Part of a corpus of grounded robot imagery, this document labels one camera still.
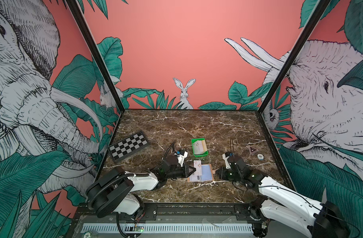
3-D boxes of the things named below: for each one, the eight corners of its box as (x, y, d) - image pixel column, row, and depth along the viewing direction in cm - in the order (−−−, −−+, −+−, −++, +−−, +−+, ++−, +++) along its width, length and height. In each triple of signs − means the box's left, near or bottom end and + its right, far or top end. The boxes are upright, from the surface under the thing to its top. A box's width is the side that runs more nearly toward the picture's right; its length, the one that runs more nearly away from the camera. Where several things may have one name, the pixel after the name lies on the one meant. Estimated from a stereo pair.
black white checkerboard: (115, 163, 93) (113, 160, 90) (110, 149, 99) (107, 146, 96) (149, 145, 101) (148, 142, 98) (142, 133, 108) (141, 130, 105)
